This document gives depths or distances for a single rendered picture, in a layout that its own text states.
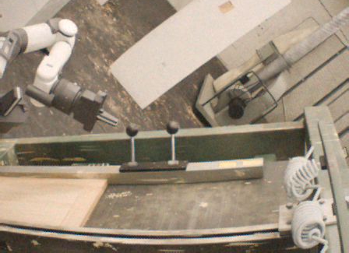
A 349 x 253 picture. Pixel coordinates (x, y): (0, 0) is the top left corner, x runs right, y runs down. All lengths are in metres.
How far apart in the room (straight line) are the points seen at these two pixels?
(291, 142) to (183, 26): 3.52
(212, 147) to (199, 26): 3.43
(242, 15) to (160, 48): 0.94
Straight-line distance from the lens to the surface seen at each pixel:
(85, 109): 1.39
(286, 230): 1.01
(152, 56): 5.16
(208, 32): 5.02
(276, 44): 7.11
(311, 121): 1.53
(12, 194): 1.55
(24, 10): 3.90
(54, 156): 1.83
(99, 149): 1.74
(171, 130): 1.45
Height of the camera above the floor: 2.07
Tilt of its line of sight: 21 degrees down
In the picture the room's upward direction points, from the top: 54 degrees clockwise
